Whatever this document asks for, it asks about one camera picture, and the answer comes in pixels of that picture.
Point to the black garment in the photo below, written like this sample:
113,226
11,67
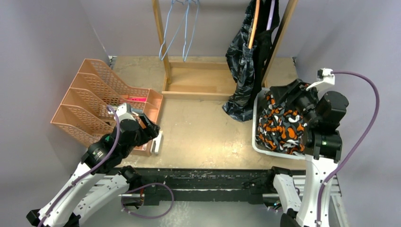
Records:
263,43

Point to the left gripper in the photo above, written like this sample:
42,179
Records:
150,132

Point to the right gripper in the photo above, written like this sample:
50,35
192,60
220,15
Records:
284,92

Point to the white stapler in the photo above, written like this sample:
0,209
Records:
155,145

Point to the wooden clothes rack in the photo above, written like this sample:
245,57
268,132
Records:
211,81

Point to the peach plastic file organizer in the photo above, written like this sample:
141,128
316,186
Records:
82,114

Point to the grey camouflage shorts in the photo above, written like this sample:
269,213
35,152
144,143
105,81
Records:
239,57

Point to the pink highlighter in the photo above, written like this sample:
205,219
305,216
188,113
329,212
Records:
137,99

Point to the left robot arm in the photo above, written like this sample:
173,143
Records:
82,195

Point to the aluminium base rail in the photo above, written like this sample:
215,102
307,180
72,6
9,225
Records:
230,185

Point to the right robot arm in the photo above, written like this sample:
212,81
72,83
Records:
322,110

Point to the blue wire hanger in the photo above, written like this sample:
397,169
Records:
172,28

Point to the orange camouflage shorts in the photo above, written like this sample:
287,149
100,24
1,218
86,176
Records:
279,129

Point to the white plastic basket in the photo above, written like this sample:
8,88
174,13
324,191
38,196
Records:
259,148

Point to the orange hanger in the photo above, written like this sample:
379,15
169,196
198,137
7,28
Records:
254,24

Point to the purple hanger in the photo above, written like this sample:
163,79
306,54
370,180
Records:
271,14

